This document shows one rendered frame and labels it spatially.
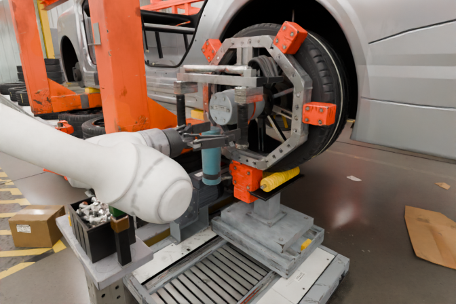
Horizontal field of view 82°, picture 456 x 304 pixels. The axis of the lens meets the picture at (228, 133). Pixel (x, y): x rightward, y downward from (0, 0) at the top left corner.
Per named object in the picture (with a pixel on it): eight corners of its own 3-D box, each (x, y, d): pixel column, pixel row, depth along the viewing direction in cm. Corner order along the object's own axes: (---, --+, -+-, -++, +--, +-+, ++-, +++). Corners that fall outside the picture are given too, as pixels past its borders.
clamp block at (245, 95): (263, 100, 87) (264, 85, 86) (245, 104, 81) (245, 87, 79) (251, 99, 90) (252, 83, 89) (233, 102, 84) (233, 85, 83)
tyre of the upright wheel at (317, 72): (255, 166, 156) (372, 149, 108) (227, 178, 140) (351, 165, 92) (224, 60, 157) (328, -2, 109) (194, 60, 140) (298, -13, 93)
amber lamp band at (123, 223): (130, 228, 74) (129, 216, 73) (117, 234, 72) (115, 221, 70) (124, 222, 77) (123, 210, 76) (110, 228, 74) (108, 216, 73)
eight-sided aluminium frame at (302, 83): (305, 178, 104) (317, 32, 89) (296, 183, 99) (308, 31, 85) (212, 147, 140) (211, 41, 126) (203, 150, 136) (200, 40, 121)
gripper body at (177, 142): (153, 155, 68) (182, 147, 75) (172, 163, 63) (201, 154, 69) (151, 127, 66) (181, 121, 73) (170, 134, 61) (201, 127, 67)
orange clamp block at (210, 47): (228, 52, 121) (218, 39, 124) (216, 52, 116) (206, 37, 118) (220, 63, 126) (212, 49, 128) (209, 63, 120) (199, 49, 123)
